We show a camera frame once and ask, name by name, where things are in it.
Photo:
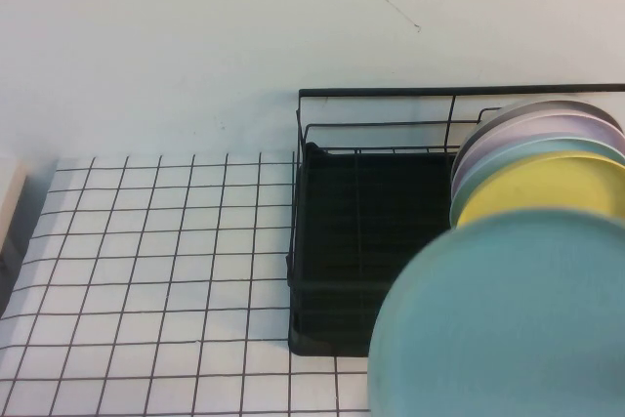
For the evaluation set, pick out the pale mint green plate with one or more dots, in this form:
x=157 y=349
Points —
x=503 y=319

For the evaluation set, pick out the light blue plate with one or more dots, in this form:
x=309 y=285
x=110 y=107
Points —
x=517 y=150

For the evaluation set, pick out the yellow plate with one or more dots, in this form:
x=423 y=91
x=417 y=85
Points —
x=537 y=187

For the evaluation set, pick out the lilac plate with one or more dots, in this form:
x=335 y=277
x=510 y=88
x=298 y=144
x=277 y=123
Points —
x=537 y=126

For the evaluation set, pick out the grey plate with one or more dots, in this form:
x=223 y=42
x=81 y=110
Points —
x=537 y=107

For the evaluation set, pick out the black plastic drip tray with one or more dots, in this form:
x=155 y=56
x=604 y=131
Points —
x=371 y=221

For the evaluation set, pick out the white black grid tablecloth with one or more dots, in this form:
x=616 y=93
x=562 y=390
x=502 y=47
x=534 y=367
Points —
x=146 y=251

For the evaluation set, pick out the beige wooden board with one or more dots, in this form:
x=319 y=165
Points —
x=12 y=202

